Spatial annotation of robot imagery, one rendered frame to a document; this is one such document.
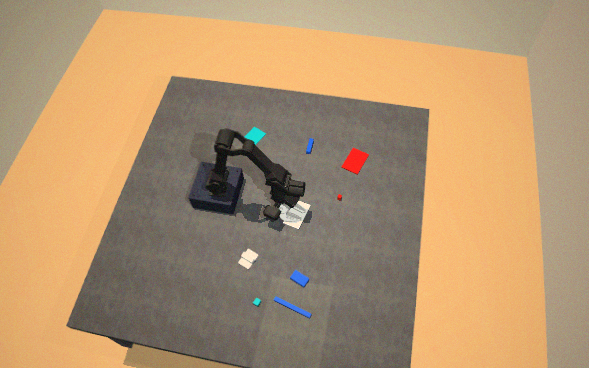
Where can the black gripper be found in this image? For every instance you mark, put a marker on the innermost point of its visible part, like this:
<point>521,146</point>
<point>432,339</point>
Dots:
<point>273,212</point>

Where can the red flat rectangular plate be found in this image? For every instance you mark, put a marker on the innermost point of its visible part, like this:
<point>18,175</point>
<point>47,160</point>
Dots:
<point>355,161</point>

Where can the blue flat bar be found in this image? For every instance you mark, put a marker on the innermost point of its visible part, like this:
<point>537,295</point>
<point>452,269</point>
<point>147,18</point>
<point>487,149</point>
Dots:
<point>293,307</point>

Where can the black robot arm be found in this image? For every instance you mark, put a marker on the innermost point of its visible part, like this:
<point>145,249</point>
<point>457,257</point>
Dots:
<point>276,176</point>

